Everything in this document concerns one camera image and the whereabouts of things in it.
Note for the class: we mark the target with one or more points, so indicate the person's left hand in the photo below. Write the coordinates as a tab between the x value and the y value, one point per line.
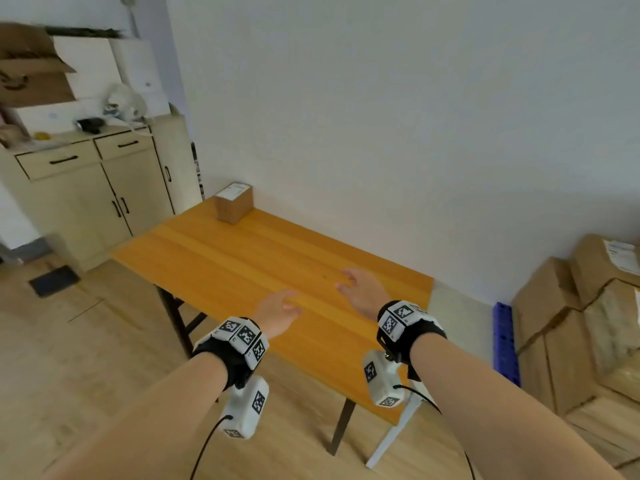
277	314

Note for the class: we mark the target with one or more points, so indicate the person's right hand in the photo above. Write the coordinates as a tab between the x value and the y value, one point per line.
367	294

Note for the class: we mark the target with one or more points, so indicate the small cardboard box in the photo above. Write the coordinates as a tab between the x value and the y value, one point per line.
232	209

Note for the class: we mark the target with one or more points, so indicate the blue perforated plastic pallet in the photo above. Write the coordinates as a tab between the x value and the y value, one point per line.
506	344

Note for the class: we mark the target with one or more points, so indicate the cardboard parcel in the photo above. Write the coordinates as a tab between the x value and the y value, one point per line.
610	419

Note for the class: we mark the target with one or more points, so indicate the person's right forearm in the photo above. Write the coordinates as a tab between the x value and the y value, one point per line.
500	414

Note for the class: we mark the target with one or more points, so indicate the person's left forearm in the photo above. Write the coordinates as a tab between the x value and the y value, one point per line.
140	424

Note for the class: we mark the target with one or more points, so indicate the open cardboard box on cabinet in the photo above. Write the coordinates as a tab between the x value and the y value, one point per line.
30	84

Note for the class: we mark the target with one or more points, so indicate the orange wooden table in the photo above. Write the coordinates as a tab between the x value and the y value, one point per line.
250	264

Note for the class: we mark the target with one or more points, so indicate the black wristband with marker tags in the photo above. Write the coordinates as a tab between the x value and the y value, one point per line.
417	334
225	359

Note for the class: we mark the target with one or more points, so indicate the dark shoe rack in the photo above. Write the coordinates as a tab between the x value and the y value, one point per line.
198	169

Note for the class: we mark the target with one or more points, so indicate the dark floor object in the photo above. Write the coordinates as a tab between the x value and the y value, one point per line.
54	281

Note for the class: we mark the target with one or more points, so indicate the beige cabinet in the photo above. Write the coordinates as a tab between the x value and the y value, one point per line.
75	209

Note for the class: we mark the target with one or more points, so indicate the large white carton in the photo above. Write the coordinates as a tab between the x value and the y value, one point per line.
55	117
156	105
87	64
137	64

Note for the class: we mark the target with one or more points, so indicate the white plastic bag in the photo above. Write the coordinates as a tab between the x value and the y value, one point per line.
125	102

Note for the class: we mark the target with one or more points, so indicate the small black object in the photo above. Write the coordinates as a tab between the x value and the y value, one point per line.
90	125

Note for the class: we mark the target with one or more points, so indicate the small yellow object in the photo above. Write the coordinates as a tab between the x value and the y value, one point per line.
42	135

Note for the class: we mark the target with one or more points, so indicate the beige cup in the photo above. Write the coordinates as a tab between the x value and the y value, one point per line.
12	135

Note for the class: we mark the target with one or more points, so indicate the dark green plant sprigs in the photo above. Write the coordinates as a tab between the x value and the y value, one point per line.
85	31

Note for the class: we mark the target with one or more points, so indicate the white marker-tagged wrist camera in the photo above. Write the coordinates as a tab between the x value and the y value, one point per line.
245	409
382	379

